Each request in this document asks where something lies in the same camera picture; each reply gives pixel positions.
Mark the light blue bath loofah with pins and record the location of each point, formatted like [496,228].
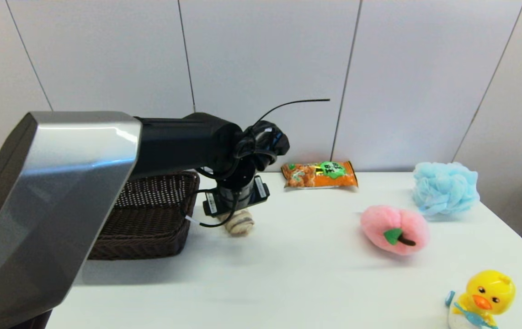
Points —
[444,189]

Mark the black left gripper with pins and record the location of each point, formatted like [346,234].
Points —
[259,189]

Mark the long striped bread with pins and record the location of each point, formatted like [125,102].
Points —
[242,226]

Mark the yellow duck toy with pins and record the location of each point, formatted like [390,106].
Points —
[489,290]

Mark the pink plush peach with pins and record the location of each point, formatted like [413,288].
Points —
[380,226]

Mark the dark brown wicker basket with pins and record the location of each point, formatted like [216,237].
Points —
[151,219]

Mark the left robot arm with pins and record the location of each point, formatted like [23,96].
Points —
[60,183]

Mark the orange snack packet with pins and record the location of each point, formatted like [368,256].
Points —
[318,176]

